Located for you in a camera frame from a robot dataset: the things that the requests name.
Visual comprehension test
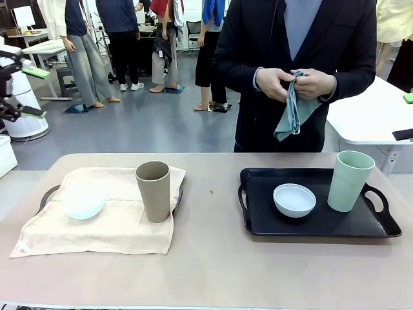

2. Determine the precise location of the beige cloth mat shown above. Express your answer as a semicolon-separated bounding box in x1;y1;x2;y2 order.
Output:
8;166;187;258

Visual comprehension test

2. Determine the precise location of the mannequin in tan trousers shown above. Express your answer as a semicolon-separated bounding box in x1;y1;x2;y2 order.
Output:
150;0;181;94

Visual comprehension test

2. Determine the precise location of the white upright bowl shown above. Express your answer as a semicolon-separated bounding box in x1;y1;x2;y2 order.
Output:
273;183;317;218

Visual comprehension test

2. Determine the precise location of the white box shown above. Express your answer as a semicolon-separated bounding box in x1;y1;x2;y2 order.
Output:
0;134;19;178

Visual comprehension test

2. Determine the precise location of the dark brown handled tray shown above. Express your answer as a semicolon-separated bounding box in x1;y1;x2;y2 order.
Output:
39;183;184;220

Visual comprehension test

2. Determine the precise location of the person's right forearm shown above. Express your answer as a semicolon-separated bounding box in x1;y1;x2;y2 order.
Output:
212;48;264;95

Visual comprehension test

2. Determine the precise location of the mannequin in black trousers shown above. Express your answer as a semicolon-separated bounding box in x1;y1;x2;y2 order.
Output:
193;0;228;112

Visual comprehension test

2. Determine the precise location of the mannequin in grey wide trousers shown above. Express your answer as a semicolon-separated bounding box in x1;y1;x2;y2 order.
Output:
64;0;121;109

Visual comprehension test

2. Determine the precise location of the person in dark blazer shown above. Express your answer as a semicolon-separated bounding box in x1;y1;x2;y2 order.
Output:
212;0;378;153

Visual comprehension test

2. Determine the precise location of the white side table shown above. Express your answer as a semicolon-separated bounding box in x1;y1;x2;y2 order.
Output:
325;76;413;175

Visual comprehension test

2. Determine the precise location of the teal cloth mat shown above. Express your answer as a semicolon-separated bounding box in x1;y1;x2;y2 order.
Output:
274;70;323;142

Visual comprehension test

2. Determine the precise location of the wooden-top desk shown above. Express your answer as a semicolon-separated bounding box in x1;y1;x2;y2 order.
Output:
6;28;49;46

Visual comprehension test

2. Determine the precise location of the white monitor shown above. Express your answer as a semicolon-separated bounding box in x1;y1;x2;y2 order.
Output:
10;5;36;35

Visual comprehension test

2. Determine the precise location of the black handled tray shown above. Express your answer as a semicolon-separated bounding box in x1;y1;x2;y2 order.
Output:
237;167;403;239

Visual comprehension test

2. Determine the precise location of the white height-adjustable desk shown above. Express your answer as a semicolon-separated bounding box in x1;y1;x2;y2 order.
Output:
21;38;74;101

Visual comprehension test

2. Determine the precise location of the black office chair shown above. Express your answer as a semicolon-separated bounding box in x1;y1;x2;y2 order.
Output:
186;20;203;52

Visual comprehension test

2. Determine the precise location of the person in navy top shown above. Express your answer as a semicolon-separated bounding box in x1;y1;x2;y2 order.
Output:
95;0;145;92

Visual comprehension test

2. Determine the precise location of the person's right hand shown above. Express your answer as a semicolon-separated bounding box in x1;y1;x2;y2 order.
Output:
256;67;296;103

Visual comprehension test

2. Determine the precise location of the person's left forearm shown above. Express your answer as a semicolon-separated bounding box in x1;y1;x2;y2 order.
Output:
317;57;378;105

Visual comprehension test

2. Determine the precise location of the tall light green cup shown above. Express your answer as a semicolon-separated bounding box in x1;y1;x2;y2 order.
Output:
327;150;376;213

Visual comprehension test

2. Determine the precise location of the mannequin in black garment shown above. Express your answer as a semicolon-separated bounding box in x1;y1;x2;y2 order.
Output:
386;37;413;93

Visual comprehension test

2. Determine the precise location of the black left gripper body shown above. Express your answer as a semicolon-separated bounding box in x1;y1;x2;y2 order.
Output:
0;61;15;105

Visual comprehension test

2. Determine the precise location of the grey stool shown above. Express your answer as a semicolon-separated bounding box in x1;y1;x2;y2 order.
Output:
56;67;77;98

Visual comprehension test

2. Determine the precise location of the dark mannequin base plate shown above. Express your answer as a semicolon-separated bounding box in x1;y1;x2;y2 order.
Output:
208;102;233;114

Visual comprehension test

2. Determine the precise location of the tall beige cup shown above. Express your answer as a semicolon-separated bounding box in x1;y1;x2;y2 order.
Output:
134;161;171;223

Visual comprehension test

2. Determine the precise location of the mannequin in yellow garment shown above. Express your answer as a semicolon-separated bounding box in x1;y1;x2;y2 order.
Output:
376;0;413;75

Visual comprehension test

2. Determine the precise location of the person's left hand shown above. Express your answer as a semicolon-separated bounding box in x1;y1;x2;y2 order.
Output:
290;68;336;101

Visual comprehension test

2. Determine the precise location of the white bowl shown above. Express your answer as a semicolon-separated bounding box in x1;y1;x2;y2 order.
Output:
61;190;106;221
273;183;317;218

